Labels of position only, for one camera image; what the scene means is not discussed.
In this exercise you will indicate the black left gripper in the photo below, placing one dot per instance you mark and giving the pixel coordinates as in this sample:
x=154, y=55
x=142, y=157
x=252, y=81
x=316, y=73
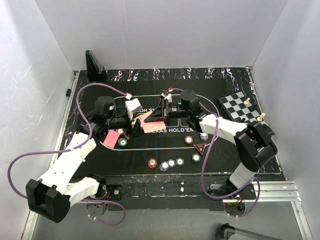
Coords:
x=135, y=128

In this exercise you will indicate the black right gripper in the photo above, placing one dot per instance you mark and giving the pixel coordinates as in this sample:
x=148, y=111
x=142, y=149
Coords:
x=158, y=114

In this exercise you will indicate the red playing card box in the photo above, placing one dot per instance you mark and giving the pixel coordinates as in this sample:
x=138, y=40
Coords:
x=149, y=127

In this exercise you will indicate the red chips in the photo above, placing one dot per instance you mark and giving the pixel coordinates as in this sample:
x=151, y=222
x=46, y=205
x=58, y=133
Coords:
x=188, y=140
x=120, y=130

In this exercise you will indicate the green chips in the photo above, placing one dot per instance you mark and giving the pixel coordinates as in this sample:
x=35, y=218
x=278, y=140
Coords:
x=122, y=142

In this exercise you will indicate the red back cards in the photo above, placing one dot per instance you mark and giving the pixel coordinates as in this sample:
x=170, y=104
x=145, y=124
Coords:
x=111, y=139

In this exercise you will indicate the red poker chip stack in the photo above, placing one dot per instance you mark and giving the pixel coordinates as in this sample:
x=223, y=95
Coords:
x=152, y=163

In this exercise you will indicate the blue chips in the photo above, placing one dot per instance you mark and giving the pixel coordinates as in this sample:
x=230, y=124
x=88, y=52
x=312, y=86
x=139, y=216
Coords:
x=203, y=136

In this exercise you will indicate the blue poker chip stack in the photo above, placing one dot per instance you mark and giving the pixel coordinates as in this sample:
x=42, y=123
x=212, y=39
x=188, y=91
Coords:
x=164, y=166

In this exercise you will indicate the blue chip aside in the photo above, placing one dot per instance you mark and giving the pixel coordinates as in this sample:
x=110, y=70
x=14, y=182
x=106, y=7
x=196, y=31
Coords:
x=171, y=162

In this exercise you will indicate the red triangular acrylic marker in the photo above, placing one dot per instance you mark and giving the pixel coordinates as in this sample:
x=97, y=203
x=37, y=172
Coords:
x=200, y=147

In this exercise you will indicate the green poker chip stack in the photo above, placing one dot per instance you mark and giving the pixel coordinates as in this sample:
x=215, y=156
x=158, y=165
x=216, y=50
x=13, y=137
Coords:
x=179, y=161

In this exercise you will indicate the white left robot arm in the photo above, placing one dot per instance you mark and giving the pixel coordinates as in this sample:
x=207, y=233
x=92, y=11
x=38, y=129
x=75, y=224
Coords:
x=52, y=195

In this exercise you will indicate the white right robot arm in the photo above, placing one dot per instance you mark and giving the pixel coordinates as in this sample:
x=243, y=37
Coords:
x=254, y=145

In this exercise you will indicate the black poker table mat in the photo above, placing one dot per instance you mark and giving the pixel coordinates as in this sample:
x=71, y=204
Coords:
x=162, y=145

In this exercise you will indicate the black card shoe stand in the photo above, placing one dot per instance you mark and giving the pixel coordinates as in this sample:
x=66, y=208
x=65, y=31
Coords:
x=96, y=72

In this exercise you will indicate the black white chess board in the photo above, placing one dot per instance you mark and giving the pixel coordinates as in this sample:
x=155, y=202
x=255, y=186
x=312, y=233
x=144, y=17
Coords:
x=234, y=108

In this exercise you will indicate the white chess pawn far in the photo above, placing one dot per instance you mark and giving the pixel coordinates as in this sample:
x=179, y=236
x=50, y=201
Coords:
x=247, y=101

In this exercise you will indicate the white chess pawn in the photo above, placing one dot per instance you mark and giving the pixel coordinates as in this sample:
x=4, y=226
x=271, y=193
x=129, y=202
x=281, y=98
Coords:
x=247, y=101
x=261, y=117

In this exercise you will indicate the black chess piece upper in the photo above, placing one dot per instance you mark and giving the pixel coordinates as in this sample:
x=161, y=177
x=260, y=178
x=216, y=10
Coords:
x=253, y=108

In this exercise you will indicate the white chess pawn near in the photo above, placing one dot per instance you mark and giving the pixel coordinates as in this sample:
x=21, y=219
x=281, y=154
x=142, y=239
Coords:
x=261, y=117

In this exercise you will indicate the black case bottom corner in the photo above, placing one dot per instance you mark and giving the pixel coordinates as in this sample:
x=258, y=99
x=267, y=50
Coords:
x=228, y=232

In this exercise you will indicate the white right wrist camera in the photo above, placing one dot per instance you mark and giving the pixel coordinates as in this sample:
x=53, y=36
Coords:
x=166, y=95

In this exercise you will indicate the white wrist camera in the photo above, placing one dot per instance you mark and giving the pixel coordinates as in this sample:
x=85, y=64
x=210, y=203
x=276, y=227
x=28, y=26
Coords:
x=166, y=95
x=132, y=107

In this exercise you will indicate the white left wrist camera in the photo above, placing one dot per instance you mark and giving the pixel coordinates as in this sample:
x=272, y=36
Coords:
x=132, y=107

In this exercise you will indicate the black wall clip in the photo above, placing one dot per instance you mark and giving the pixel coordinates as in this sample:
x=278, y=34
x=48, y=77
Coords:
x=68, y=93

